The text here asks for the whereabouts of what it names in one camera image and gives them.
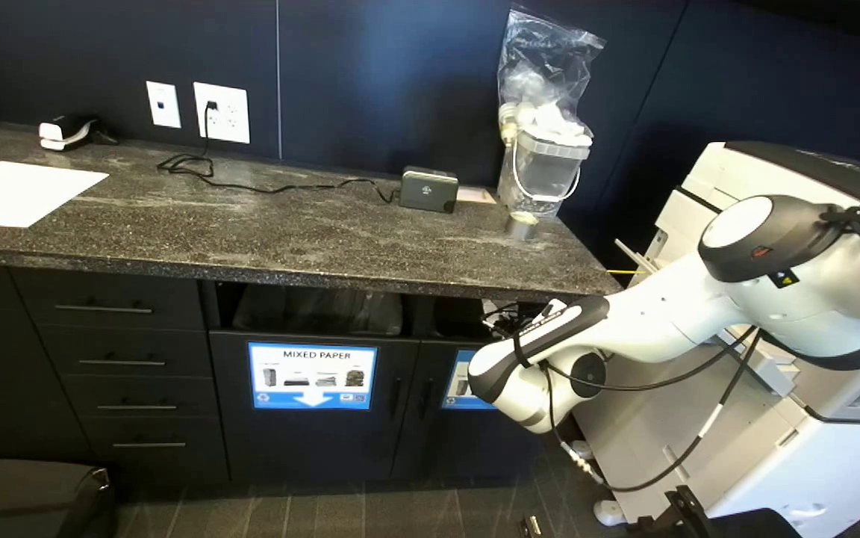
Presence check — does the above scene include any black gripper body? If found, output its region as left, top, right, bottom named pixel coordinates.
left=481, top=295, right=551, bottom=341

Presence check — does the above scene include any black bin cabinet door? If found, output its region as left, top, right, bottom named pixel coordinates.
left=394, top=338, right=573, bottom=480
left=206, top=329, right=421, bottom=483

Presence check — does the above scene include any small metal cup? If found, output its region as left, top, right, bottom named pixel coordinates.
left=500, top=209, right=539, bottom=242

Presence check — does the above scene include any small tan block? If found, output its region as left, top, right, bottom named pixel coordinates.
left=454, top=186, right=500, bottom=209

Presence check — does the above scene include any clear plastic bucket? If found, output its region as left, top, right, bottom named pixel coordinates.
left=496, top=121, right=594, bottom=217

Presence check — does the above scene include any black adapter box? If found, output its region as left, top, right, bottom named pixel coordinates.
left=394, top=163, right=463, bottom=214

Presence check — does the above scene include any blue sign with down arrow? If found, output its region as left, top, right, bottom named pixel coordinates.
left=243, top=338, right=381, bottom=414

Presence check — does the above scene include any white printer caster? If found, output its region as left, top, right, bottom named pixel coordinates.
left=591, top=496, right=627, bottom=529

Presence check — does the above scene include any black tripod clamp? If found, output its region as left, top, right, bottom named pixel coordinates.
left=635, top=480, right=712, bottom=538

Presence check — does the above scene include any white office printer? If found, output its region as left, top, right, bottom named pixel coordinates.
left=564, top=136, right=860, bottom=538

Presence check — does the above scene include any black drawer cabinet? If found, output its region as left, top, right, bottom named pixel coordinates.
left=6, top=266, right=230, bottom=483

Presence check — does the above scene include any plain black cabinet door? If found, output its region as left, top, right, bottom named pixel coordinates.
left=0, top=260, right=88, bottom=462

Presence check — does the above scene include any white paper sheet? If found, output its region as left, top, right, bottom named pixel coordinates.
left=0, top=159, right=109, bottom=230

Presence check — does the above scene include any thin black power cable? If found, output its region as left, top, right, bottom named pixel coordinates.
left=151, top=148, right=403, bottom=203

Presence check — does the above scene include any white wall outlet plate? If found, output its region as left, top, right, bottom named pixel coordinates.
left=187, top=78, right=254, bottom=147

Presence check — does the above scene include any black drawer handle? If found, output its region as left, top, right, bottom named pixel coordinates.
left=91, top=401, right=178, bottom=414
left=106, top=437, right=191, bottom=455
left=46, top=301, right=154, bottom=317
left=73, top=353, right=167, bottom=371

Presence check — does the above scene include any small white wall plate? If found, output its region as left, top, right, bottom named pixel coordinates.
left=142, top=78, right=185, bottom=130

